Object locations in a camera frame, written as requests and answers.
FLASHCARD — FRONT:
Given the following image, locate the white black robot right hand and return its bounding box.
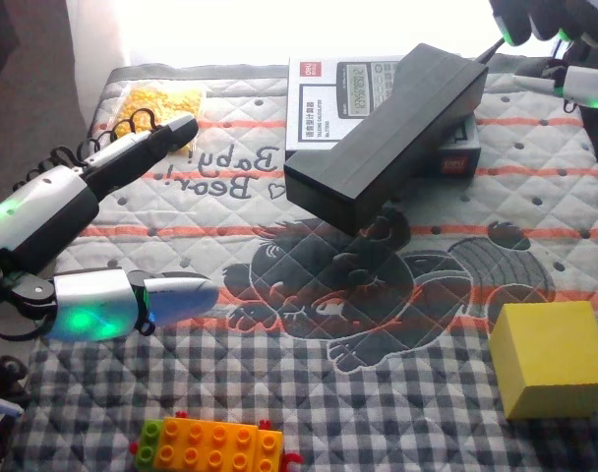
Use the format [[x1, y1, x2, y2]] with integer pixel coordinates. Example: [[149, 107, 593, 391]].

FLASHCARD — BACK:
[[488, 0, 598, 112]]

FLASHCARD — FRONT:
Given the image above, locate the black coiled cable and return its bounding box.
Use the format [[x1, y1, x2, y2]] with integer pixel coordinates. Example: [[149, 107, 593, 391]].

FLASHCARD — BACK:
[[11, 108, 158, 192]]

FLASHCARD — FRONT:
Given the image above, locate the yellow block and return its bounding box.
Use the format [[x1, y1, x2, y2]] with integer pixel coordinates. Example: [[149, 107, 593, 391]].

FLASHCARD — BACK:
[[488, 300, 598, 422]]

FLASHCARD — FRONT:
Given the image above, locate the clear bag of yellow beads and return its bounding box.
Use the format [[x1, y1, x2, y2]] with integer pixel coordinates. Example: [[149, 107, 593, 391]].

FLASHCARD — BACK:
[[112, 81, 209, 157]]

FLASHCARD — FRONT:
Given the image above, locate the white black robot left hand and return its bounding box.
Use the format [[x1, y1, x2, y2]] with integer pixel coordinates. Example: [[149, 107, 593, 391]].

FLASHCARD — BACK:
[[0, 114, 220, 342]]

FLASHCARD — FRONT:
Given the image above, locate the black rectangular box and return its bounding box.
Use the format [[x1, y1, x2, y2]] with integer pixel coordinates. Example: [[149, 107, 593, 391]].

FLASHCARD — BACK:
[[282, 37, 507, 237]]

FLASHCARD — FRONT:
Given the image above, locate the green toy brick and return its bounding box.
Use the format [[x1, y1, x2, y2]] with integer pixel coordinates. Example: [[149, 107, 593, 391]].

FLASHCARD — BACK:
[[135, 419, 166, 467]]

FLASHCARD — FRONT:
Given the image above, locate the grey bear print quilt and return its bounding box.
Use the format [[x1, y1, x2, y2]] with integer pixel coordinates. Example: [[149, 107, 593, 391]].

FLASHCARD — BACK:
[[3, 62, 598, 472]]

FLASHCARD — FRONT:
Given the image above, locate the orange toy brick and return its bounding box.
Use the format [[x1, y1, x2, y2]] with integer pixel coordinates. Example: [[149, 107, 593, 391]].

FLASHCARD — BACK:
[[153, 415, 285, 472]]

